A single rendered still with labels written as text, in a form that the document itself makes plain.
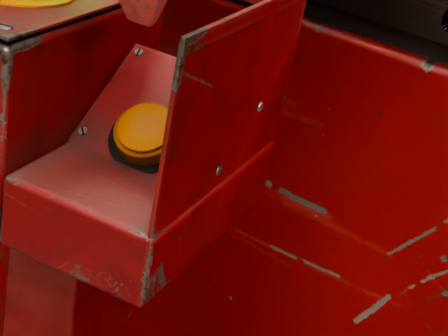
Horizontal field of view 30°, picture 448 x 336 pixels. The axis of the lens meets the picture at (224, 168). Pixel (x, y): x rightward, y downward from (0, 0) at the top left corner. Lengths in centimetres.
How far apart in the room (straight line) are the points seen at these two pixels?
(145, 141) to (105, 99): 5
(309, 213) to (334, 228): 2
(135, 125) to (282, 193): 19
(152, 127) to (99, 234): 8
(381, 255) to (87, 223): 26
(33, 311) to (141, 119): 16
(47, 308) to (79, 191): 13
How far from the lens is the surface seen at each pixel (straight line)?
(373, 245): 61
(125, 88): 51
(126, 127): 48
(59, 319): 56
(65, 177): 46
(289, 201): 63
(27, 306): 57
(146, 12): 42
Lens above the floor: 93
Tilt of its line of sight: 27 degrees down
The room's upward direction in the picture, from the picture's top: 11 degrees clockwise
